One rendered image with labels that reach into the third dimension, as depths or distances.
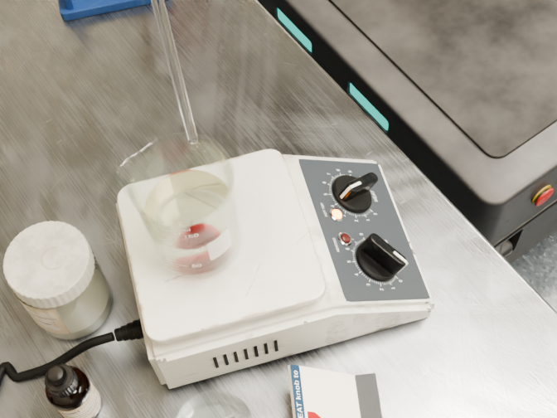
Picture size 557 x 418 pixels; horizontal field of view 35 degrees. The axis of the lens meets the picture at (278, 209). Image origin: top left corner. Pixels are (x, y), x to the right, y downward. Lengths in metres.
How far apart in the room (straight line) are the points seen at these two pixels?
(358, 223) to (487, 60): 0.69
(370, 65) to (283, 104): 0.53
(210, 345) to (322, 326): 0.08
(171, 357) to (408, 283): 0.17
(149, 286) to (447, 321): 0.22
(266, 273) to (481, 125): 0.69
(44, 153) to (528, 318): 0.40
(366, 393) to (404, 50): 0.74
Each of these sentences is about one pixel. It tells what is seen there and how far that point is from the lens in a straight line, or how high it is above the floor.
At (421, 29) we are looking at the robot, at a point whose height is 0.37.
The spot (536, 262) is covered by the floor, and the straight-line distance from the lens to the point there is 1.55.
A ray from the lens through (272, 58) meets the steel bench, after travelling 0.78.
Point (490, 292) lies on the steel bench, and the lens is 0.68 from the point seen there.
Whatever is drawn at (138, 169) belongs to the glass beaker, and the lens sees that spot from 0.54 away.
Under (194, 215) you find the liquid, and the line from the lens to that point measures 0.56.
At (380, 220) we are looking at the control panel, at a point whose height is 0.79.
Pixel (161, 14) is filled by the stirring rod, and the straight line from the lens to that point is 0.42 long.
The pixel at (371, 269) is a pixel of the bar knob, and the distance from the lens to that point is 0.61.
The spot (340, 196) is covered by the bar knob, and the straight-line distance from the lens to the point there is 0.63.
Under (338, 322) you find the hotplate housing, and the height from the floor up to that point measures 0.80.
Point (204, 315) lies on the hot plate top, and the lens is 0.57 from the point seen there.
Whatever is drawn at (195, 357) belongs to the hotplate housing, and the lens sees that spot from 0.59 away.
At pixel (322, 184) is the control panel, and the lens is 0.64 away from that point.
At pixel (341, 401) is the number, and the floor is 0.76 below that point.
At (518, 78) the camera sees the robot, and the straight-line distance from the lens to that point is 1.28.
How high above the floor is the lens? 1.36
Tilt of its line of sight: 61 degrees down
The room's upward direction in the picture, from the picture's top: 5 degrees counter-clockwise
